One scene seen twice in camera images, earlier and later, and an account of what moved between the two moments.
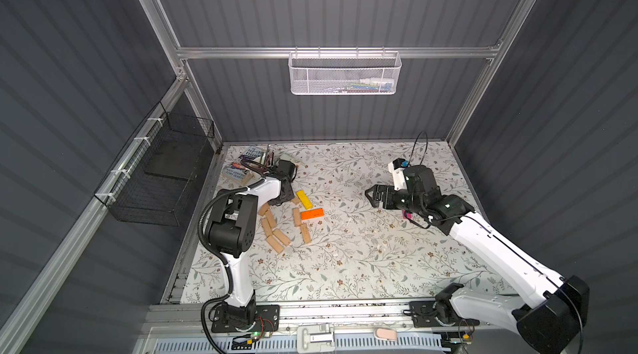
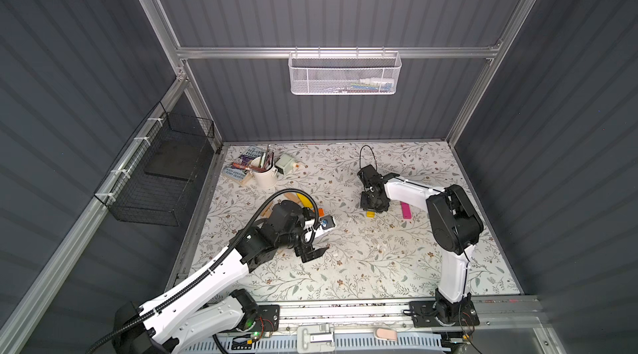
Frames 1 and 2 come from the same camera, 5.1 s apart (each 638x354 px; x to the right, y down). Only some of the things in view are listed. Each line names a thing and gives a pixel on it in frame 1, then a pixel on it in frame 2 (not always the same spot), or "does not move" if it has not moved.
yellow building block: x=305 y=199 does not move
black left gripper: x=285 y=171 to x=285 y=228
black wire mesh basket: x=150 y=183 does not move
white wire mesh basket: x=345 y=72 does not move
